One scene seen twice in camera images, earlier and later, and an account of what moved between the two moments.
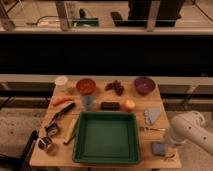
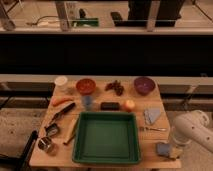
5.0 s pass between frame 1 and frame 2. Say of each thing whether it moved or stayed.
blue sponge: moved
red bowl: stayed
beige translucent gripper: moved
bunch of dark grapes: stayed
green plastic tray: stayed
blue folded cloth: stayed
